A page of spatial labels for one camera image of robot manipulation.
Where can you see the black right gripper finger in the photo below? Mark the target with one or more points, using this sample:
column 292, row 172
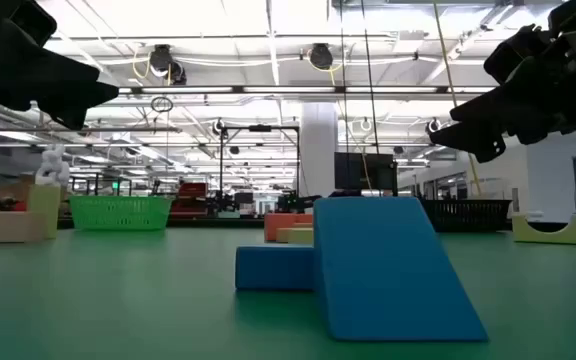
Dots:
column 488, row 107
column 473, row 140

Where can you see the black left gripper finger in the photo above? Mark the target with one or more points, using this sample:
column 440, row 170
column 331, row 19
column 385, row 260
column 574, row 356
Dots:
column 83, row 102
column 53, row 62

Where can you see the red cube block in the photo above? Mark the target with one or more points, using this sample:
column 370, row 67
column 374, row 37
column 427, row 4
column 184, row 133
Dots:
column 272, row 227

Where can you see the blue rectangular block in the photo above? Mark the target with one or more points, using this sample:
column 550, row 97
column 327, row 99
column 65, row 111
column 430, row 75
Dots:
column 273, row 267

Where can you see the white robot figure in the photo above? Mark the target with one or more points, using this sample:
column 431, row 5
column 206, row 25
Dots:
column 53, row 167

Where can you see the black plastic basket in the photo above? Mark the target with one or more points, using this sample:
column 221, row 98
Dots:
column 465, row 215

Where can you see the yellow arch block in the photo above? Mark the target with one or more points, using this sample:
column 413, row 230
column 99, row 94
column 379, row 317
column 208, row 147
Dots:
column 520, row 230

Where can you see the cardboard box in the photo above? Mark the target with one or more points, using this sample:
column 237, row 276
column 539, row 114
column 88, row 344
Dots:
column 15, row 190

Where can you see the black computer monitor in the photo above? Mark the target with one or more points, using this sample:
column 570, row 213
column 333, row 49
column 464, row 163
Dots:
column 363, row 171

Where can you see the tall yellow-green block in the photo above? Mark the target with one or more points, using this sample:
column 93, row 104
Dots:
column 44, row 210

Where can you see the green plastic basket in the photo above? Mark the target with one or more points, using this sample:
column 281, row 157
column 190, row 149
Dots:
column 120, row 212

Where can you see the red tool cabinet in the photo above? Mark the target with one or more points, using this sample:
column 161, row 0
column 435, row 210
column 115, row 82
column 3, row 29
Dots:
column 192, row 197

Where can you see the blue wedge block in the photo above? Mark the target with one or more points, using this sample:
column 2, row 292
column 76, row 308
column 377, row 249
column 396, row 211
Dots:
column 388, row 270

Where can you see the white building pillar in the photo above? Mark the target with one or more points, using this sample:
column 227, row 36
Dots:
column 318, row 150

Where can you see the ceiling light strip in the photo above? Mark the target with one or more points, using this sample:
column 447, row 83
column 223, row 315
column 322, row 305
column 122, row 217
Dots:
column 288, row 89

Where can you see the yellow cube block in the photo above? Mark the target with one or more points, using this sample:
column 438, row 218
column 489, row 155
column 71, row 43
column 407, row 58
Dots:
column 302, row 236

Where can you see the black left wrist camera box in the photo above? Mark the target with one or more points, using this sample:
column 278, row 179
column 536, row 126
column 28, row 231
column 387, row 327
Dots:
column 35, row 22

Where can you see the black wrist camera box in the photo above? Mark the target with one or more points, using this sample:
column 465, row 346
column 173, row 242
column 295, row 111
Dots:
column 35, row 22
column 515, row 52

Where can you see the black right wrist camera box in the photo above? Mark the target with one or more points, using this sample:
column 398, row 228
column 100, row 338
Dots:
column 515, row 52

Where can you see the black gantry frame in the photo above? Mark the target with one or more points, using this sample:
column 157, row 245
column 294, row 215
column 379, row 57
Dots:
column 260, row 128

